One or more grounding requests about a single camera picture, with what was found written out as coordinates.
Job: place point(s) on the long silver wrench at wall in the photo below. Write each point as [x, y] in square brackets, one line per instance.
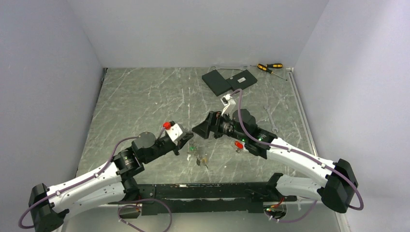
[240, 68]

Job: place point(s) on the yellow black screwdriver rear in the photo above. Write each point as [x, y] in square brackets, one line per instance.
[269, 66]

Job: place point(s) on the yellow black screwdriver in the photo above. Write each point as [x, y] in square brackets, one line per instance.
[271, 71]
[269, 66]

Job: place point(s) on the red key tag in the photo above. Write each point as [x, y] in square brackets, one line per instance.
[238, 146]

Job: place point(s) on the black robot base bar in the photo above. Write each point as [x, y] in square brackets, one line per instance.
[252, 197]

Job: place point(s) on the round metal key organizer disc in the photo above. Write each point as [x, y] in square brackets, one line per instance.
[197, 150]

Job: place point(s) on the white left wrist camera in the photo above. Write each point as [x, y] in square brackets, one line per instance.
[174, 130]

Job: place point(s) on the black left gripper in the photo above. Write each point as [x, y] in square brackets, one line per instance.
[182, 140]

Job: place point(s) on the small black flat box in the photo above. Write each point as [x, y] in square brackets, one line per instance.
[242, 80]

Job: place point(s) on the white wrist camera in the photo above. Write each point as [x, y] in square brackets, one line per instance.
[228, 103]
[174, 130]

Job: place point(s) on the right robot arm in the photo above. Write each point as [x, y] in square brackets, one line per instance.
[332, 183]

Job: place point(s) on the silver wrench on table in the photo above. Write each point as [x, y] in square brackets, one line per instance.
[274, 127]

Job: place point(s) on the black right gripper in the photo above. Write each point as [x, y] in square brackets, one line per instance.
[214, 120]

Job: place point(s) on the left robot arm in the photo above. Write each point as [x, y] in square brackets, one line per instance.
[112, 182]

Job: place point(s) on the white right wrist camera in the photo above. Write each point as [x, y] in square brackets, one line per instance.
[228, 103]

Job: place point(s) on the yellow black screwdriver front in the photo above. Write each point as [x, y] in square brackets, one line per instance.
[271, 71]

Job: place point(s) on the large black flat box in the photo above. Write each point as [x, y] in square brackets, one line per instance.
[216, 82]

